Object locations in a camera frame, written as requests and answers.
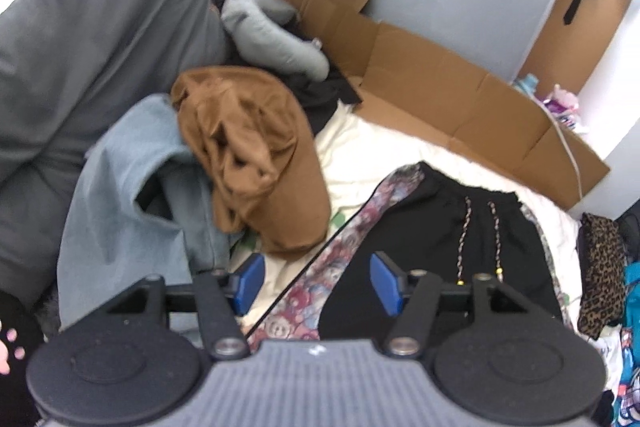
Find white cable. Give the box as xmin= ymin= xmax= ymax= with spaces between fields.
xmin=542 ymin=104 xmax=583 ymax=200

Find teal bottle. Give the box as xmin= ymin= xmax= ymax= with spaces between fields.
xmin=512 ymin=73 xmax=540 ymax=95

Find white letter print garment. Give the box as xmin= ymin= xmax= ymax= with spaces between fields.
xmin=590 ymin=327 xmax=626 ymax=393

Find black paw print cloth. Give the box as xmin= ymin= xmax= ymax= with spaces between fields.
xmin=0 ymin=289 xmax=48 ymax=427

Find teal cloth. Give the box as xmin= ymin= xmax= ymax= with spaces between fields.
xmin=597 ymin=262 xmax=640 ymax=427

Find black drawstring pants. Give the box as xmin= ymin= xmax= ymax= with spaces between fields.
xmin=247 ymin=161 xmax=576 ymax=355

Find flattened cardboard box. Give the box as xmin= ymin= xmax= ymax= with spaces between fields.
xmin=270 ymin=0 xmax=612 ymax=212

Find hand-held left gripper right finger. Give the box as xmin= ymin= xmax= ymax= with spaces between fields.
xmin=369 ymin=252 xmax=543 ymax=358

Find bear print bed sheet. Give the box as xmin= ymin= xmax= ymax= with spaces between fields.
xmin=227 ymin=102 xmax=583 ymax=348

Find grey-blue garment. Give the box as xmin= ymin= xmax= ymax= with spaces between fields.
xmin=56 ymin=94 xmax=261 ymax=343

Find grey neck pillow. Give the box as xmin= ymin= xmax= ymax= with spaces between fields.
xmin=220 ymin=0 xmax=331 ymax=82

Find brown garment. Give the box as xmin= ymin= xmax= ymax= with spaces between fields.
xmin=170 ymin=66 xmax=333 ymax=258

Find dark cloth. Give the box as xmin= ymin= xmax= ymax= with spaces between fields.
xmin=285 ymin=67 xmax=363 ymax=142

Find pink packet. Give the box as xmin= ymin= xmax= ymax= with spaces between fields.
xmin=542 ymin=84 xmax=581 ymax=128

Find leopard print cloth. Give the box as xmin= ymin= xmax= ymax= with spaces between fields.
xmin=577 ymin=213 xmax=631 ymax=342

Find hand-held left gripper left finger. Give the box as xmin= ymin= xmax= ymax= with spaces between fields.
xmin=102 ymin=253 xmax=267 ymax=358

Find brown cardboard panel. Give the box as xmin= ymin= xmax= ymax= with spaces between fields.
xmin=517 ymin=0 xmax=640 ymax=95

